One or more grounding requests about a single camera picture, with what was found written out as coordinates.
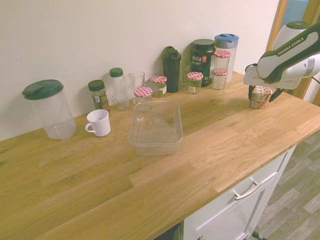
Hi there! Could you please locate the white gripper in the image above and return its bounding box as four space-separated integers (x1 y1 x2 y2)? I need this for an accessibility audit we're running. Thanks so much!
242 65 302 103

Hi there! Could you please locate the clear plastic rectangular container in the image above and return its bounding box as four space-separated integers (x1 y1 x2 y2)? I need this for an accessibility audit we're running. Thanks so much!
128 100 184 157

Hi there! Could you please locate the faceted jar red checked lid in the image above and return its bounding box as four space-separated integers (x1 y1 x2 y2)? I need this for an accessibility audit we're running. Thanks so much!
211 68 229 91

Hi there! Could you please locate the empty jar red checked lid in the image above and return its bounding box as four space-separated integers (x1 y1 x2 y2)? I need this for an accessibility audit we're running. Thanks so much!
212 50 232 74
186 71 204 95
133 86 154 113

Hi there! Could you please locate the translucent pitcher blue lid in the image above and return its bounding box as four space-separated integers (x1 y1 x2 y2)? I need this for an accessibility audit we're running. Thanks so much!
214 33 240 84

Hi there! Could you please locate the black Vega protein tub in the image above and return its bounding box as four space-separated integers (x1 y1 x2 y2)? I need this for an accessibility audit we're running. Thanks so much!
190 38 217 88

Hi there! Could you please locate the clear glass tumbler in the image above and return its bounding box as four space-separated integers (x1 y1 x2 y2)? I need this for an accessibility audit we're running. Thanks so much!
178 65 192 90

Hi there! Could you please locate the black shaker bottle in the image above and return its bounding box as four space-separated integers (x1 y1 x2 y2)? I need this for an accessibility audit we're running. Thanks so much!
160 45 182 94

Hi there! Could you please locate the labelled jar red checked lid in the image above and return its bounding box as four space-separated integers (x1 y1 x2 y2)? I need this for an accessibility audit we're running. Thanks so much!
149 74 169 99

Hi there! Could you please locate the clear glass mug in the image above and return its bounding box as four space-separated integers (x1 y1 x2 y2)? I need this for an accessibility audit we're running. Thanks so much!
128 70 146 91

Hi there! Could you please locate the white cabinet drawer front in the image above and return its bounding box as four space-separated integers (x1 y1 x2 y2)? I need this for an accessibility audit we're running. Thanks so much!
183 149 297 240

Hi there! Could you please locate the clear bottle green cap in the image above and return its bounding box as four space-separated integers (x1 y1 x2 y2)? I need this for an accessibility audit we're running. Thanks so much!
108 67 131 111

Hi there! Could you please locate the spice jar dark lid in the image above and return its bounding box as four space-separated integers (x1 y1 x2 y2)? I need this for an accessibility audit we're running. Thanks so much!
87 79 111 113

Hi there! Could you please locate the white mug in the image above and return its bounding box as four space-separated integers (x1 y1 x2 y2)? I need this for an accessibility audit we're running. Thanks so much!
84 108 112 138

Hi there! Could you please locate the dark dishwasher front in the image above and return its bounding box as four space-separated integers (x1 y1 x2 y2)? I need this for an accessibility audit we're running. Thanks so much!
154 223 183 240

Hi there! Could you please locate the clear pitcher green lid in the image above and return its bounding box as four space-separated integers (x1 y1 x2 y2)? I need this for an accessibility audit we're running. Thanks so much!
21 79 77 141

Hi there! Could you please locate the silver drawer handle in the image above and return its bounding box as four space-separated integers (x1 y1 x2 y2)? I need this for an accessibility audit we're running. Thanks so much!
230 179 262 201

